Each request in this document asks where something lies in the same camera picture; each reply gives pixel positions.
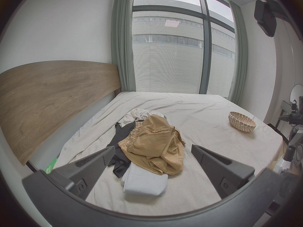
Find bed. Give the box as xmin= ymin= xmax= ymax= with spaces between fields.
xmin=0 ymin=61 xmax=284 ymax=218

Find grey-green curtain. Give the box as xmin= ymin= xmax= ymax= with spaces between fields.
xmin=228 ymin=0 xmax=249 ymax=105
xmin=111 ymin=0 xmax=137 ymax=92

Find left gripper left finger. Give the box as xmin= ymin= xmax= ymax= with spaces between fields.
xmin=49 ymin=147 xmax=116 ymax=201

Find white garment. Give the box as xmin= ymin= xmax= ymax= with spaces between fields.
xmin=119 ymin=108 xmax=166 ymax=128

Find green printed packet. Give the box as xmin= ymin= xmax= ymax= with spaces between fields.
xmin=46 ymin=157 xmax=58 ymax=175

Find tan shorts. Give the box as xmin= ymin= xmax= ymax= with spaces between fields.
xmin=118 ymin=114 xmax=186 ymax=176

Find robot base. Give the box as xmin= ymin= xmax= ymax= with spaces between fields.
xmin=276 ymin=159 xmax=303 ymax=199

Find pale grey garment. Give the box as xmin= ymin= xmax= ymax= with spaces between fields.
xmin=121 ymin=162 xmax=169 ymax=196

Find black garment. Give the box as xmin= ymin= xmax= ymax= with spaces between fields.
xmin=106 ymin=123 xmax=137 ymax=178

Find round woven basket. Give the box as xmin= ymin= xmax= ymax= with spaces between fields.
xmin=228 ymin=111 xmax=257 ymax=133

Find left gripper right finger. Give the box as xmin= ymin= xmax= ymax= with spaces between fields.
xmin=191 ymin=144 xmax=255 ymax=200

